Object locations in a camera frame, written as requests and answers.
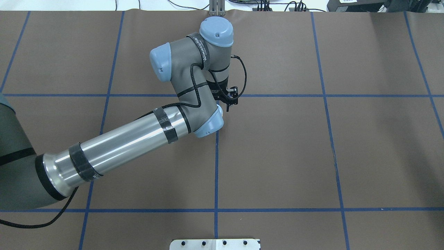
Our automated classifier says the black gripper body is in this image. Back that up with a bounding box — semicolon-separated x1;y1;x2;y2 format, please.
206;77;229;99

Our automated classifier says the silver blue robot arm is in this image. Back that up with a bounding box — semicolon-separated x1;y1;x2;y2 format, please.
1;16;239;210

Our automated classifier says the black box with label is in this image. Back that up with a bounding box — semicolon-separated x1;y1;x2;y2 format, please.
327;0;386;13

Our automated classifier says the aluminium frame post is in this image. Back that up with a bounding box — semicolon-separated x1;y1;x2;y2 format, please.
209;0;226;17

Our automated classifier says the white central pedestal column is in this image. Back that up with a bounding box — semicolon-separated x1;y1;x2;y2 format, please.
169;238;261;250

